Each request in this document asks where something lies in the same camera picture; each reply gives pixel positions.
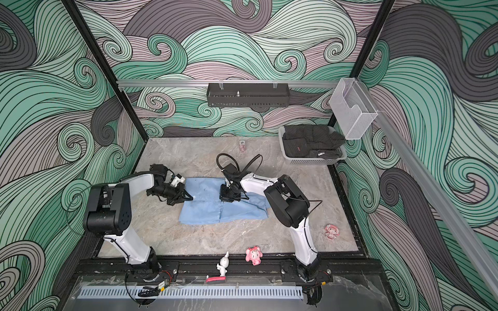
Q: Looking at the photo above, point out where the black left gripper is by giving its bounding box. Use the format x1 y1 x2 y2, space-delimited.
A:
148 183 193 205

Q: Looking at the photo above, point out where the light blue long sleeve shirt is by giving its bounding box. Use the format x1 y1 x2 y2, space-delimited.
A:
179 178 270 225

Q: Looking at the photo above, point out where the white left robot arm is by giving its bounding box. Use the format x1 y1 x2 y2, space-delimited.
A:
82 164 193 282

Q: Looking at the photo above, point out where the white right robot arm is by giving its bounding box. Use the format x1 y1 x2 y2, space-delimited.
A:
216 153 320 282

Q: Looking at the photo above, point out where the small pink patterned cup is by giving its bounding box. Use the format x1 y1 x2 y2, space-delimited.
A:
239 140 246 153

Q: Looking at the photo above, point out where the pink pig toy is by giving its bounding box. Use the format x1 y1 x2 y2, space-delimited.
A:
245 246 263 266

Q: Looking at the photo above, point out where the white figurine toy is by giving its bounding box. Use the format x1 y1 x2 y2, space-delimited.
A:
217 251 230 277

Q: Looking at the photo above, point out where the pink flat stick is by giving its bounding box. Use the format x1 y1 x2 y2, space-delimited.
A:
206 276 226 285

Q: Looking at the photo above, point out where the dark grey folded shirt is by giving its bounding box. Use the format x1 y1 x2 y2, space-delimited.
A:
281 124 346 159

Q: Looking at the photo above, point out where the white plastic laundry basket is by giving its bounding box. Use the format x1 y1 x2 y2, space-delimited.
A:
278 125 348 166

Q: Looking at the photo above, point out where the pink white sticker toy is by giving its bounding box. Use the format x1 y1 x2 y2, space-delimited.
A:
325 224 340 241

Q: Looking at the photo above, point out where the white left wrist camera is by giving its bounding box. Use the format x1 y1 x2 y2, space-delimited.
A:
170 174 185 187

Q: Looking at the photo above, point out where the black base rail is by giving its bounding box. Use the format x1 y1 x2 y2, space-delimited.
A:
75 255 383 285

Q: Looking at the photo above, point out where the black perforated wall tray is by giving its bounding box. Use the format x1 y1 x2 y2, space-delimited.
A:
206 84 291 109

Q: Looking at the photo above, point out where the aluminium back rail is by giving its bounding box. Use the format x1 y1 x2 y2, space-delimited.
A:
116 79 338 89

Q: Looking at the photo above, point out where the aluminium rail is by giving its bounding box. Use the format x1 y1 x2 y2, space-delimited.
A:
356 80 497 298
116 79 338 89

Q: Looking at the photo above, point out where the white slotted cable duct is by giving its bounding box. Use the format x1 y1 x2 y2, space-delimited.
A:
76 285 304 300

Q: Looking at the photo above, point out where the clear plastic wall bin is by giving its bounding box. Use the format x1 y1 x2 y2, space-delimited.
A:
329 78 378 140

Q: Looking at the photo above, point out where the black corner frame post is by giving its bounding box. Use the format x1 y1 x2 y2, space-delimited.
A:
61 0 149 143

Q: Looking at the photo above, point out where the aluminium right rail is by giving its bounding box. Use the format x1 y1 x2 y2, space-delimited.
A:
356 80 497 298

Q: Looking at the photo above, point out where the black right corner post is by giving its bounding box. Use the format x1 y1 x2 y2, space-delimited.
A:
327 0 397 129

